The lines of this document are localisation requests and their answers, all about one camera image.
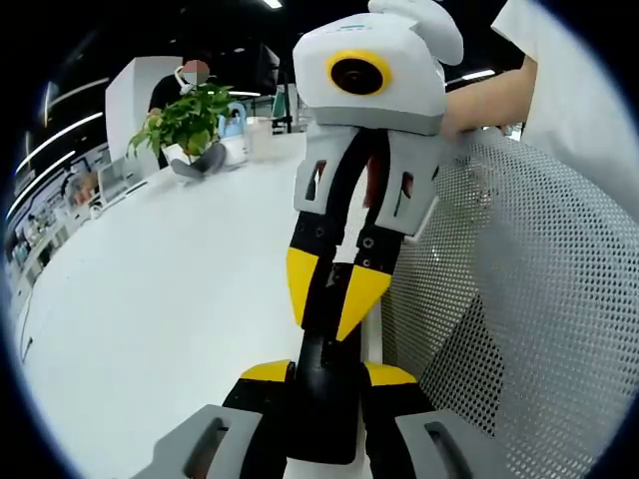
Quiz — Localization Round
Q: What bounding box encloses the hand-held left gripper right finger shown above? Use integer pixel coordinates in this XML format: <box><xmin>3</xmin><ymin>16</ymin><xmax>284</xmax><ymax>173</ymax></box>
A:
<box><xmin>359</xmin><ymin>361</ymin><xmax>505</xmax><ymax>479</ymax></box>

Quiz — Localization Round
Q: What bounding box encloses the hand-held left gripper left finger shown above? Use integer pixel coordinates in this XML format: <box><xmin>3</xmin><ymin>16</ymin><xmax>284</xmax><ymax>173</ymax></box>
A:
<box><xmin>132</xmin><ymin>358</ymin><xmax>297</xmax><ymax>479</ymax></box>

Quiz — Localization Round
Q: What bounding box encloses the black remote control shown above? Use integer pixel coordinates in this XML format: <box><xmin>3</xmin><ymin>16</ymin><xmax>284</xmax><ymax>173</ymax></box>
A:
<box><xmin>293</xmin><ymin>261</ymin><xmax>364</xmax><ymax>464</ymax></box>

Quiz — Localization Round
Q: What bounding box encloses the black screen on stand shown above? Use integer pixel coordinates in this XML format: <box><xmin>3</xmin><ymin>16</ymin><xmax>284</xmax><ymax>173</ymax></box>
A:
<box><xmin>256</xmin><ymin>41</ymin><xmax>295</xmax><ymax>135</ymax></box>

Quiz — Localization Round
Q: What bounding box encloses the clear plastic pitcher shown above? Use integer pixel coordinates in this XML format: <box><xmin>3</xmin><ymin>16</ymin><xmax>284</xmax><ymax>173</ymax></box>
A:
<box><xmin>246</xmin><ymin>116</ymin><xmax>277</xmax><ymax>162</ymax></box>

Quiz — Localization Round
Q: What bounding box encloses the blue and white jug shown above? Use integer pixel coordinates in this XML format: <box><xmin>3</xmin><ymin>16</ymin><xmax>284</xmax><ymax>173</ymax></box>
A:
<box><xmin>218</xmin><ymin>103</ymin><xmax>252</xmax><ymax>165</ymax></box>

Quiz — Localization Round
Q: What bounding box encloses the person in white shirt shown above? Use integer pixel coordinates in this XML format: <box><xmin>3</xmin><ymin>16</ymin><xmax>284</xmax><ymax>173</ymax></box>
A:
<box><xmin>490</xmin><ymin>0</ymin><xmax>636</xmax><ymax>202</ymax></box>

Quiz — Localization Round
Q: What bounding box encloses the green potted plant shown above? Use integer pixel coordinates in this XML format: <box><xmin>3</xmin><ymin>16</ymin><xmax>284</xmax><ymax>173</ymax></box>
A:
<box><xmin>126</xmin><ymin>82</ymin><xmax>242</xmax><ymax>162</ymax></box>

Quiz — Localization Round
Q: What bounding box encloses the white office equipment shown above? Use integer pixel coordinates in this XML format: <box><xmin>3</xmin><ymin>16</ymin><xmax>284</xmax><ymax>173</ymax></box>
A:
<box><xmin>96</xmin><ymin>158</ymin><xmax>152</xmax><ymax>207</ymax></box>

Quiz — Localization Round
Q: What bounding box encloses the straight ceiling light strip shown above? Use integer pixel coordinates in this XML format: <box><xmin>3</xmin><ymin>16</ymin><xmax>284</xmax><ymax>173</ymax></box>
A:
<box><xmin>14</xmin><ymin>112</ymin><xmax>105</xmax><ymax>176</ymax></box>

